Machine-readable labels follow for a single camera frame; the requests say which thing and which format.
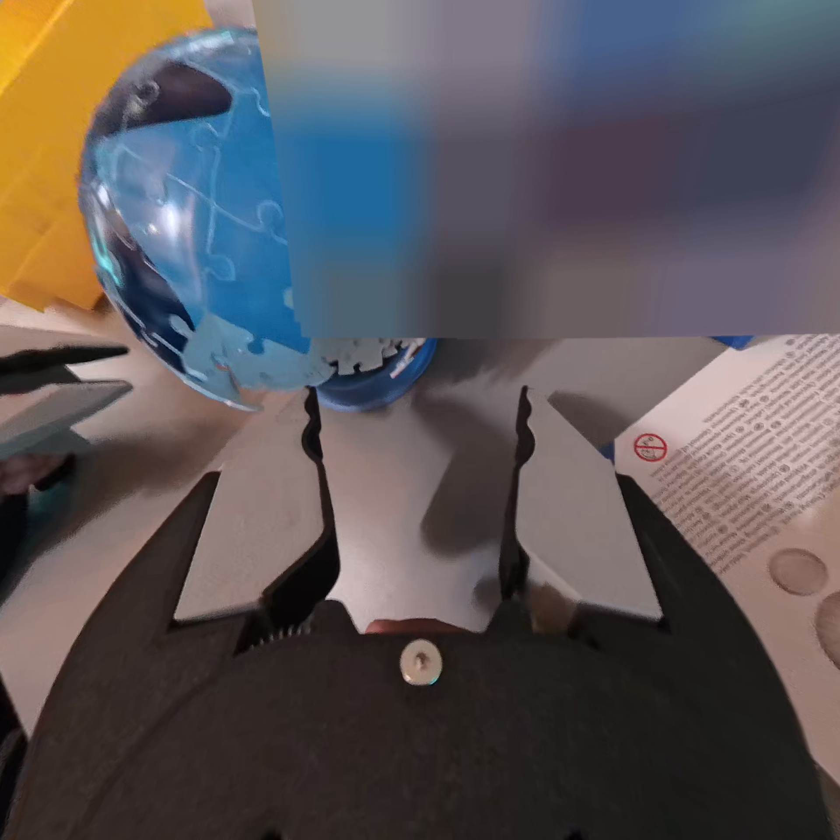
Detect white instruction sheet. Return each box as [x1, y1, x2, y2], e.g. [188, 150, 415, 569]
[613, 335, 840, 769]

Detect person's left hand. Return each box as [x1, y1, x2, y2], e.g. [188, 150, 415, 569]
[0, 453, 74, 494]

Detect person's right hand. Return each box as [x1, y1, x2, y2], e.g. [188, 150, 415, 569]
[364, 618, 464, 635]

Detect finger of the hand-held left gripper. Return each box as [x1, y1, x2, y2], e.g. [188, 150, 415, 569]
[0, 379, 135, 462]
[0, 344, 130, 396]

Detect yellow storage bin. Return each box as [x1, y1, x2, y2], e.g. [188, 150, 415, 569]
[0, 0, 217, 311]

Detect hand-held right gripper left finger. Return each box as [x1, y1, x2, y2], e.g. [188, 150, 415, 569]
[172, 387, 342, 641]

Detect blue round ball stand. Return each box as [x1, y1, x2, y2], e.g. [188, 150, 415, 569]
[315, 338, 439, 412]

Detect blue puzzle ball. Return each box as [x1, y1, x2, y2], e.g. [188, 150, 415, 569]
[77, 26, 427, 413]

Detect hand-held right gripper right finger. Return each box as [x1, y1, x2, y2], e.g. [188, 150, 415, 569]
[497, 386, 664, 634]

